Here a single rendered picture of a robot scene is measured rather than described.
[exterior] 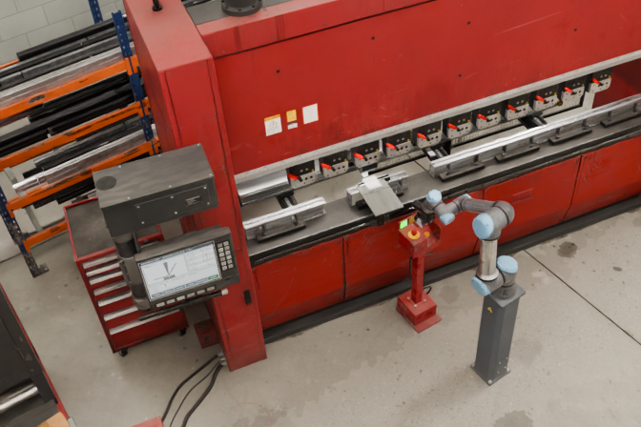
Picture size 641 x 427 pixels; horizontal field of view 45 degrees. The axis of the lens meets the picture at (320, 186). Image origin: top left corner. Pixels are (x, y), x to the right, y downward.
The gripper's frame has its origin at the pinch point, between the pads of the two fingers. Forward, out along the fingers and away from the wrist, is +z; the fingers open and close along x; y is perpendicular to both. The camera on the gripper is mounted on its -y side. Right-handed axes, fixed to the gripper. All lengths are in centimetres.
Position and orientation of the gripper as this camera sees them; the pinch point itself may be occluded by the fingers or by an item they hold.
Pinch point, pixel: (417, 221)
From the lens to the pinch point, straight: 458.8
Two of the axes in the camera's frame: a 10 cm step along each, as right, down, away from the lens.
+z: -1.3, 4.9, 8.6
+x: 8.4, -4.1, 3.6
